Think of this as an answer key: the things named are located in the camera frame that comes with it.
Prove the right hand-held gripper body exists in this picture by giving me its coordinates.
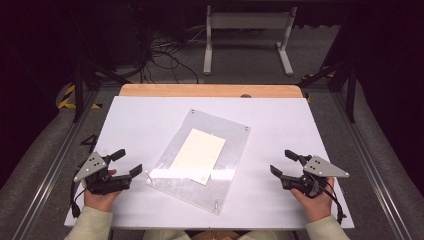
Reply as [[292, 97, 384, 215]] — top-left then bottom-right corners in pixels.
[[280, 154, 351, 200]]

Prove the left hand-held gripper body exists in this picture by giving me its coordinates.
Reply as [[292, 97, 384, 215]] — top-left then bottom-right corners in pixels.
[[72, 151, 133, 196]]

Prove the clear acrylic frame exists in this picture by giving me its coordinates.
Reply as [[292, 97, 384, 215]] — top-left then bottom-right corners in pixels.
[[145, 108, 252, 216]]

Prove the cream paper card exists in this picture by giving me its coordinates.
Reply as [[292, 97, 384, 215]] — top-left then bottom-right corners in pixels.
[[168, 128, 227, 186]]

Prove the person's left hand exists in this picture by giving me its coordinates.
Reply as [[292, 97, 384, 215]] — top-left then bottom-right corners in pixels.
[[83, 168, 123, 213]]

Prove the person's right hand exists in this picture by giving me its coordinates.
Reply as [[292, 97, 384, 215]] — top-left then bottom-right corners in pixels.
[[290, 176, 336, 224]]

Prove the white board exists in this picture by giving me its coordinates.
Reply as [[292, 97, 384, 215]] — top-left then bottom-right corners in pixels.
[[63, 95, 355, 231]]

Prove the person's clothed lap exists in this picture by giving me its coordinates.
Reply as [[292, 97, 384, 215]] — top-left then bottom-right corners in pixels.
[[142, 228, 308, 240]]

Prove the yellow black floor tape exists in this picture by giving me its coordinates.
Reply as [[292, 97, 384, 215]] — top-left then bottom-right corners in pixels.
[[57, 83, 103, 111], [300, 70, 335, 82]]

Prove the black tripod stand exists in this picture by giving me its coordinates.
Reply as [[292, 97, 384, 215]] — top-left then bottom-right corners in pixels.
[[64, 6, 134, 124], [297, 59, 360, 124]]

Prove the wooden table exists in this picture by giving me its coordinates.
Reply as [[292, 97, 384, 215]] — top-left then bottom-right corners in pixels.
[[118, 83, 305, 99]]

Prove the white metal stand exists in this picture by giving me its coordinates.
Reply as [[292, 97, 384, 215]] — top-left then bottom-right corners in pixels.
[[202, 4, 299, 77]]

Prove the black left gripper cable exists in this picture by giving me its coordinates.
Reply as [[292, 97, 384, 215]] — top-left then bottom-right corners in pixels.
[[68, 179, 88, 220]]

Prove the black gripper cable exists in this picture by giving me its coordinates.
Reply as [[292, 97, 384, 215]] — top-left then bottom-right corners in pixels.
[[318, 181, 348, 225], [68, 179, 88, 220]]

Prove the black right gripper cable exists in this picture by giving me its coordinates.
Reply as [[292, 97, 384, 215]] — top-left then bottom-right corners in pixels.
[[318, 181, 348, 225]]

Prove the aluminium rail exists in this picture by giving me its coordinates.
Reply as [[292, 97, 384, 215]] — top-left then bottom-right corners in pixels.
[[10, 89, 102, 240], [329, 90, 415, 240]]

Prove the tangle of black floor cables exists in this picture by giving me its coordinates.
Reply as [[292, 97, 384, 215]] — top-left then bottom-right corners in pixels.
[[131, 24, 201, 85]]

